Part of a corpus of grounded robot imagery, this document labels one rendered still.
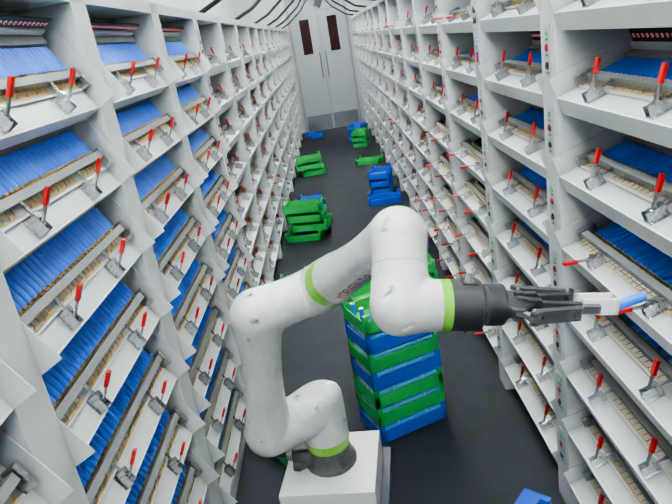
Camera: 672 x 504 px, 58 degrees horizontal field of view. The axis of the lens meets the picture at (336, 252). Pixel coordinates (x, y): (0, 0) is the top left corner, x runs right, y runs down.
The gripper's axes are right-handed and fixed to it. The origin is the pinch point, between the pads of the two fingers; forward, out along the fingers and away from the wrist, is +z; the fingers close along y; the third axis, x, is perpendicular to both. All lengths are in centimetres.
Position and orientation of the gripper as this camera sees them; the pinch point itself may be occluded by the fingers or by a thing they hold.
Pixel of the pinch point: (595, 303)
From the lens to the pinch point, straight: 116.4
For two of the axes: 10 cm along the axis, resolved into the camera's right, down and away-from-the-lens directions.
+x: 0.0, 9.4, 3.4
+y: -0.2, -3.4, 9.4
